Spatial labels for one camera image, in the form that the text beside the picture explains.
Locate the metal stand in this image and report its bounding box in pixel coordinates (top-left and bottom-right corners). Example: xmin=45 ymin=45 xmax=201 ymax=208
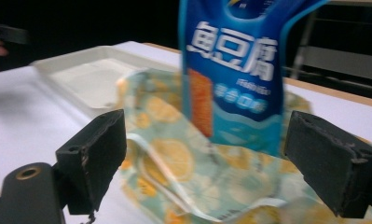
xmin=288 ymin=8 xmax=372 ymax=101

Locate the blue snack packet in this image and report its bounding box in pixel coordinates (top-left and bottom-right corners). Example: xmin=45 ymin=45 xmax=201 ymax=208
xmin=177 ymin=0 xmax=330 ymax=158

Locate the lemon print shopping bag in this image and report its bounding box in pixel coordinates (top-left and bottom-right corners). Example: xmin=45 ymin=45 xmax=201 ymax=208
xmin=116 ymin=68 xmax=372 ymax=224

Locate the white plastic tray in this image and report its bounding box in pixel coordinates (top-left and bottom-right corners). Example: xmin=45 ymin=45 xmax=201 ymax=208
xmin=30 ymin=45 xmax=179 ymax=119

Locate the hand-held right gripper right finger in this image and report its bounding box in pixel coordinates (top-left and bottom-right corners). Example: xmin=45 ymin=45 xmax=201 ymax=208
xmin=283 ymin=110 xmax=372 ymax=219

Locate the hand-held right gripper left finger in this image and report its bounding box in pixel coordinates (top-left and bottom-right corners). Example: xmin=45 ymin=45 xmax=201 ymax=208
xmin=55 ymin=108 xmax=128 ymax=216

